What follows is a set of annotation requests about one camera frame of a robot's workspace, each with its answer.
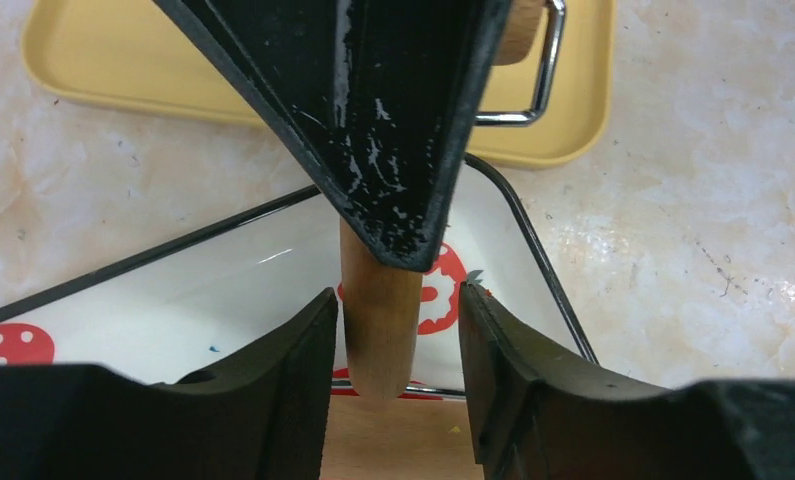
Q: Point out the yellow plastic tray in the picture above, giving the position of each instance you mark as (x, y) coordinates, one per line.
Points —
(129, 55)

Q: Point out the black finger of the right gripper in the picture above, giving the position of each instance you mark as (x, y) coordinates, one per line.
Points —
(376, 100)

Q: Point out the strawberry print white tray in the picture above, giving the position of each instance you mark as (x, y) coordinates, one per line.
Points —
(192, 301)

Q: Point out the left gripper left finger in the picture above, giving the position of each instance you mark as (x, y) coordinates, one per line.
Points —
(259, 413)

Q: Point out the wooden double-ended rolling pin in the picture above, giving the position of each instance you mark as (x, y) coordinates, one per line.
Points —
(380, 303)

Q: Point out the red dough disc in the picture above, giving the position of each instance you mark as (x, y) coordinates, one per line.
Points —
(435, 363)

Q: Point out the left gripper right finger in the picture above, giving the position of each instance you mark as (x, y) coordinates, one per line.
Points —
(539, 411)

